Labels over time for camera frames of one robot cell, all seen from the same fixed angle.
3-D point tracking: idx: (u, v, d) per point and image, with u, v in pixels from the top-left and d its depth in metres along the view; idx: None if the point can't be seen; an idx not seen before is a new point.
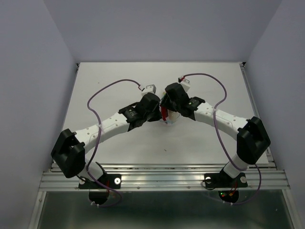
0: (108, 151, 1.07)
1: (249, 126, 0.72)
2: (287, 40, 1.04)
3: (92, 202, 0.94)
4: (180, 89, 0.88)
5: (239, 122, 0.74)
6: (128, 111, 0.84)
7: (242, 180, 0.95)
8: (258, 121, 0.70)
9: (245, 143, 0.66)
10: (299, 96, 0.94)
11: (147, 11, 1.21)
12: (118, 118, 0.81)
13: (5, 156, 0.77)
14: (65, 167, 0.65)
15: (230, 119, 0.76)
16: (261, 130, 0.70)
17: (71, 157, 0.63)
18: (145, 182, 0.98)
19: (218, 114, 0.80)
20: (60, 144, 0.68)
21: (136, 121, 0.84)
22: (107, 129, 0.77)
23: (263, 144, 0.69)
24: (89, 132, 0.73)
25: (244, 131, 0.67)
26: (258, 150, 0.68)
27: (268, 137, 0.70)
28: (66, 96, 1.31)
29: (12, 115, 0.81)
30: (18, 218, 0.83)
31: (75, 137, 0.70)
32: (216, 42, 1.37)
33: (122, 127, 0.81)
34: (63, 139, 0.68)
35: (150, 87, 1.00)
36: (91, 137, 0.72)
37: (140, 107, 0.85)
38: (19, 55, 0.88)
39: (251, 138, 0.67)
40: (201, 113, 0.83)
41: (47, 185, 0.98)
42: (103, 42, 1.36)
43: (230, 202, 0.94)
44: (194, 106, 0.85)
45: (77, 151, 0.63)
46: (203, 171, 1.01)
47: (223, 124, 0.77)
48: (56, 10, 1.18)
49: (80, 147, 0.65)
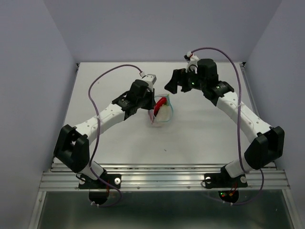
0: (107, 151, 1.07)
1: (269, 134, 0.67)
2: (288, 40, 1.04)
3: (92, 202, 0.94)
4: (212, 68, 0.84)
5: (263, 126, 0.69)
6: (121, 100, 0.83)
7: (242, 180, 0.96)
8: (280, 131, 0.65)
9: (260, 148, 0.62)
10: (299, 96, 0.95)
11: (147, 12, 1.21)
12: (114, 108, 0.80)
13: (5, 156, 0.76)
14: (71, 162, 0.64)
15: (253, 119, 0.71)
16: (279, 144, 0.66)
17: (76, 151, 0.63)
18: (145, 182, 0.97)
19: (243, 111, 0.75)
20: (63, 141, 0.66)
21: (131, 109, 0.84)
22: (105, 119, 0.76)
23: (274, 154, 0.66)
24: (89, 125, 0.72)
25: (262, 137, 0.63)
26: (267, 158, 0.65)
27: (282, 150, 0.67)
28: (66, 96, 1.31)
29: (11, 115, 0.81)
30: (18, 217, 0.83)
31: (76, 132, 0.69)
32: (216, 42, 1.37)
33: (119, 116, 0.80)
34: (65, 135, 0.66)
35: (151, 76, 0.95)
36: (92, 129, 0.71)
37: (131, 95, 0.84)
38: (19, 55, 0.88)
39: (266, 146, 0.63)
40: (225, 102, 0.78)
41: (47, 185, 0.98)
42: (103, 42, 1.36)
43: (230, 202, 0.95)
44: (220, 92, 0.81)
45: (82, 143, 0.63)
46: (203, 171, 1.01)
47: (244, 123, 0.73)
48: (55, 10, 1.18)
49: (83, 139, 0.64)
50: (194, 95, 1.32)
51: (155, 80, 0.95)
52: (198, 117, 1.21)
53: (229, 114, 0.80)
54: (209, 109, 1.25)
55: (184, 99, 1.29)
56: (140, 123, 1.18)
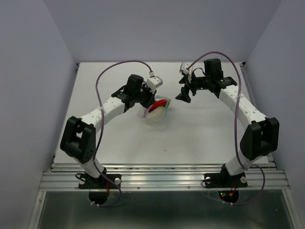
0: (107, 151, 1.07)
1: (265, 125, 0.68)
2: (287, 40, 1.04)
3: (92, 202, 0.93)
4: (217, 64, 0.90)
5: (259, 114, 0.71)
6: (120, 94, 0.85)
7: (242, 180, 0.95)
8: (275, 122, 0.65)
9: (252, 135, 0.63)
10: (299, 96, 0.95)
11: (147, 12, 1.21)
12: (115, 100, 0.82)
13: (5, 156, 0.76)
14: (79, 152, 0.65)
15: (249, 109, 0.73)
16: (273, 135, 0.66)
17: (84, 140, 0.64)
18: (145, 182, 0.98)
19: (242, 101, 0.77)
20: (70, 132, 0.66)
21: (129, 102, 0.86)
22: (108, 110, 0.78)
23: (269, 146, 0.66)
24: (93, 115, 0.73)
25: (256, 125, 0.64)
26: (261, 148, 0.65)
27: (276, 142, 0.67)
28: (66, 96, 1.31)
29: (11, 115, 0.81)
30: (18, 217, 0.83)
31: (81, 123, 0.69)
32: (216, 42, 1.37)
33: (119, 108, 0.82)
34: (71, 126, 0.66)
35: (157, 79, 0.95)
36: (97, 119, 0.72)
37: (128, 88, 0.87)
38: (19, 55, 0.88)
39: (259, 135, 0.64)
40: (227, 94, 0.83)
41: (47, 185, 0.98)
42: (103, 42, 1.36)
43: (230, 202, 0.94)
44: (223, 84, 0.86)
45: (89, 132, 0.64)
46: (204, 171, 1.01)
47: (242, 113, 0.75)
48: (55, 10, 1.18)
49: (90, 128, 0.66)
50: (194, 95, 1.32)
51: (159, 85, 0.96)
52: (198, 117, 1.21)
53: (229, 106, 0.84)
54: (209, 109, 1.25)
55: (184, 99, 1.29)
56: (140, 123, 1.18)
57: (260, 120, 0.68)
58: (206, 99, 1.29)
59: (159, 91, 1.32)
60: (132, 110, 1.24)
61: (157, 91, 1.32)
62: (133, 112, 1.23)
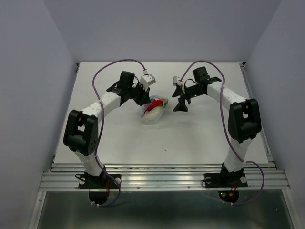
0: (108, 151, 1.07)
1: (247, 107, 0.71)
2: (287, 40, 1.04)
3: (92, 202, 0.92)
4: (202, 69, 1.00)
5: (240, 98, 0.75)
6: (115, 88, 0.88)
7: (242, 180, 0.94)
8: (254, 103, 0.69)
9: (234, 114, 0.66)
10: (298, 96, 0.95)
11: (147, 11, 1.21)
12: (110, 94, 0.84)
13: (5, 156, 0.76)
14: (83, 143, 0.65)
15: (231, 95, 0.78)
16: (254, 114, 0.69)
17: (88, 130, 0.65)
18: (145, 182, 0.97)
19: (225, 91, 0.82)
20: (72, 126, 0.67)
21: (124, 96, 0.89)
22: (106, 103, 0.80)
23: (253, 125, 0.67)
24: (93, 108, 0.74)
25: (237, 104, 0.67)
26: (246, 128, 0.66)
27: (260, 121, 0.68)
28: (66, 96, 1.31)
29: (11, 115, 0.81)
30: (18, 218, 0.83)
31: (82, 116, 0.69)
32: (217, 43, 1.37)
33: (116, 100, 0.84)
34: (73, 119, 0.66)
35: (150, 78, 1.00)
36: (97, 110, 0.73)
37: (121, 83, 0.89)
38: (19, 55, 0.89)
39: (241, 114, 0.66)
40: (213, 88, 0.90)
41: (47, 185, 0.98)
42: (103, 42, 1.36)
43: (230, 202, 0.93)
44: (209, 82, 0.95)
45: (93, 122, 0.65)
46: (204, 171, 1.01)
47: (226, 100, 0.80)
48: (55, 9, 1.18)
49: (93, 118, 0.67)
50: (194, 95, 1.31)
51: (152, 82, 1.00)
52: (198, 117, 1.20)
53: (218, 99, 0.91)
54: (209, 109, 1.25)
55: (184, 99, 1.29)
56: (140, 123, 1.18)
57: (241, 102, 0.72)
58: (206, 98, 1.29)
59: (159, 91, 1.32)
60: (132, 111, 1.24)
61: (157, 91, 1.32)
62: (133, 112, 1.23)
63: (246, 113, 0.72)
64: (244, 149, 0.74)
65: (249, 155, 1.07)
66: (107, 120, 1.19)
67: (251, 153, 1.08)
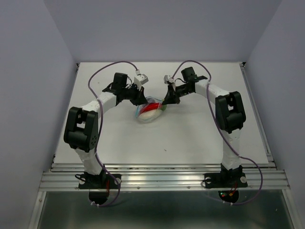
0: (107, 151, 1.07)
1: (231, 99, 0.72)
2: (287, 40, 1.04)
3: (92, 202, 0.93)
4: (189, 69, 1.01)
5: (225, 91, 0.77)
6: (110, 88, 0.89)
7: (241, 180, 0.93)
8: (238, 95, 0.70)
9: (220, 106, 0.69)
10: (298, 95, 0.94)
11: (146, 12, 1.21)
12: (107, 94, 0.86)
13: (5, 156, 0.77)
14: (85, 138, 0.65)
15: (217, 90, 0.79)
16: (238, 105, 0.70)
17: (89, 124, 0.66)
18: (145, 182, 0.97)
19: (211, 87, 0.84)
20: (73, 122, 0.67)
21: (119, 96, 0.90)
22: (105, 101, 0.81)
23: (238, 115, 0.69)
24: (92, 105, 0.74)
25: (221, 97, 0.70)
26: (232, 118, 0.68)
27: (244, 111, 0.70)
28: (66, 96, 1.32)
29: (11, 115, 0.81)
30: (18, 218, 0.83)
31: (82, 112, 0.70)
32: (216, 43, 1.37)
33: (112, 100, 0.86)
34: (74, 115, 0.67)
35: (142, 77, 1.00)
36: (97, 107, 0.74)
37: (116, 84, 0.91)
38: (19, 56, 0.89)
39: (226, 106, 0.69)
40: (198, 84, 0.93)
41: (47, 185, 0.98)
42: (103, 42, 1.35)
43: (230, 202, 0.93)
44: (195, 79, 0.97)
45: (94, 116, 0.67)
46: (204, 171, 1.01)
47: (212, 95, 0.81)
48: (55, 9, 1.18)
49: (93, 113, 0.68)
50: (194, 95, 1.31)
51: (145, 81, 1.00)
52: (198, 117, 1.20)
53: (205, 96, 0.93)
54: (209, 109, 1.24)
55: (184, 99, 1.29)
56: (140, 123, 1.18)
57: (225, 95, 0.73)
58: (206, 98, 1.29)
59: (159, 91, 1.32)
60: (132, 110, 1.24)
61: (157, 91, 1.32)
62: (133, 112, 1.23)
63: (231, 105, 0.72)
64: (236, 140, 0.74)
65: (249, 155, 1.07)
66: (107, 120, 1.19)
67: (251, 152, 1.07)
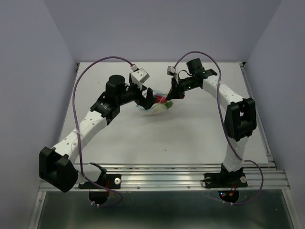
0: (107, 151, 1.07)
1: (244, 106, 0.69)
2: (287, 39, 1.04)
3: (92, 202, 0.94)
4: (196, 61, 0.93)
5: (237, 97, 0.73)
6: (100, 105, 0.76)
7: (242, 180, 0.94)
8: (252, 102, 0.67)
9: (232, 114, 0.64)
10: (299, 95, 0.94)
11: (146, 11, 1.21)
12: (94, 116, 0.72)
13: (5, 156, 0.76)
14: (61, 184, 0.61)
15: (228, 93, 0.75)
16: (251, 113, 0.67)
17: (60, 172, 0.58)
18: (145, 182, 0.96)
19: (221, 88, 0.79)
20: (44, 165, 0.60)
21: (112, 112, 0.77)
22: (86, 131, 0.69)
23: (249, 124, 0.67)
24: (68, 142, 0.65)
25: (235, 105, 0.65)
26: (242, 126, 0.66)
27: (256, 120, 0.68)
28: (66, 96, 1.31)
29: (11, 115, 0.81)
30: (18, 218, 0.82)
31: (56, 153, 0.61)
32: (216, 43, 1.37)
33: (100, 123, 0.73)
34: (44, 161, 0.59)
35: (141, 74, 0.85)
36: (72, 146, 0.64)
37: (108, 97, 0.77)
38: (19, 56, 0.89)
39: (238, 114, 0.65)
40: (208, 82, 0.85)
41: (47, 185, 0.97)
42: (103, 41, 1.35)
43: (230, 202, 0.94)
44: (204, 75, 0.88)
45: (64, 166, 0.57)
46: (204, 171, 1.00)
47: (222, 98, 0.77)
48: (55, 9, 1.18)
49: (64, 160, 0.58)
50: (194, 95, 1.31)
51: (145, 78, 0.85)
52: (198, 117, 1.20)
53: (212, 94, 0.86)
54: (210, 109, 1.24)
55: (184, 99, 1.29)
56: (140, 123, 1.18)
57: (238, 101, 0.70)
58: (206, 98, 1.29)
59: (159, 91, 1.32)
60: (132, 110, 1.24)
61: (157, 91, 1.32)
62: (133, 112, 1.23)
63: (242, 111, 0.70)
64: (242, 147, 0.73)
65: (249, 155, 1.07)
66: None
67: (251, 152, 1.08)
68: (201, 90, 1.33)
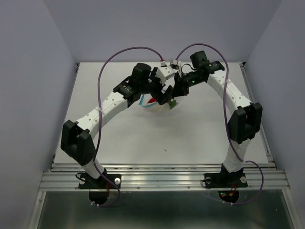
0: (107, 151, 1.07)
1: (250, 109, 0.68)
2: (287, 39, 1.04)
3: (92, 202, 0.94)
4: (200, 54, 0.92)
5: (244, 100, 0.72)
6: (123, 87, 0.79)
7: (241, 180, 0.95)
8: (258, 107, 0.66)
9: (238, 119, 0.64)
10: (299, 95, 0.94)
11: (146, 12, 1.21)
12: (115, 97, 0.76)
13: (5, 156, 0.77)
14: (79, 158, 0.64)
15: (236, 95, 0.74)
16: (256, 118, 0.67)
17: (79, 145, 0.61)
18: (144, 182, 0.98)
19: (228, 88, 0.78)
20: (66, 137, 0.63)
21: (134, 95, 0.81)
22: (107, 110, 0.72)
23: (251, 128, 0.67)
24: (90, 118, 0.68)
25: (241, 109, 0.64)
26: (246, 130, 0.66)
27: (259, 125, 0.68)
28: (66, 96, 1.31)
29: (11, 115, 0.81)
30: (18, 218, 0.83)
31: (78, 126, 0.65)
32: (216, 43, 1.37)
33: (121, 105, 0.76)
34: (66, 131, 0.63)
35: (168, 70, 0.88)
36: (94, 122, 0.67)
37: (133, 80, 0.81)
38: (19, 56, 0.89)
39: (244, 118, 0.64)
40: (215, 78, 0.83)
41: (47, 185, 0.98)
42: (103, 42, 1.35)
43: (230, 202, 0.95)
44: (211, 68, 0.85)
45: (85, 138, 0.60)
46: (204, 171, 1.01)
47: (228, 99, 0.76)
48: (55, 9, 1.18)
49: (86, 133, 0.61)
50: (194, 95, 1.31)
51: (170, 77, 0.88)
52: (198, 117, 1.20)
53: (217, 91, 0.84)
54: (210, 109, 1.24)
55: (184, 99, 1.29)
56: (139, 123, 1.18)
57: (245, 106, 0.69)
58: (206, 98, 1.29)
59: None
60: (132, 110, 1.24)
61: None
62: (133, 111, 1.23)
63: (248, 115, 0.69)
64: (244, 149, 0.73)
65: (249, 155, 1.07)
66: None
67: (251, 152, 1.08)
68: (201, 90, 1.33)
